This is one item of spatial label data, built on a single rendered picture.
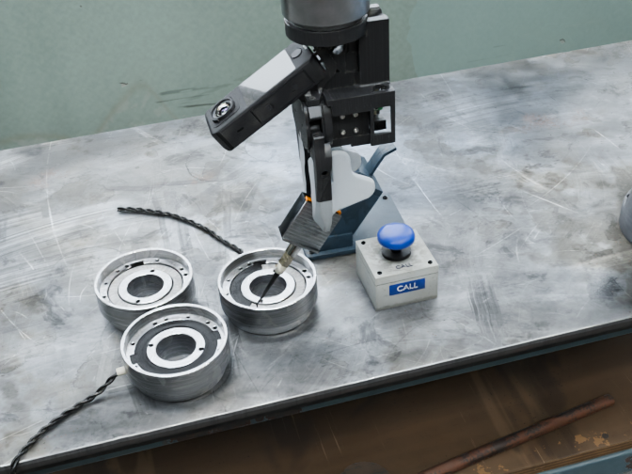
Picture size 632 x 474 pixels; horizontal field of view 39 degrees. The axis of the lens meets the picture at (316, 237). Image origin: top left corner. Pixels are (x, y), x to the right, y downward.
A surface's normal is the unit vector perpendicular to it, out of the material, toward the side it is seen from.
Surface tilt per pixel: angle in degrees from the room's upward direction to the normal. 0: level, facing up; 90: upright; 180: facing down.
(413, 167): 0
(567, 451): 0
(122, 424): 0
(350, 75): 90
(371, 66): 90
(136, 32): 90
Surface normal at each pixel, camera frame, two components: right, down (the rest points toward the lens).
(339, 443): -0.05, -0.80
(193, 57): 0.26, 0.56
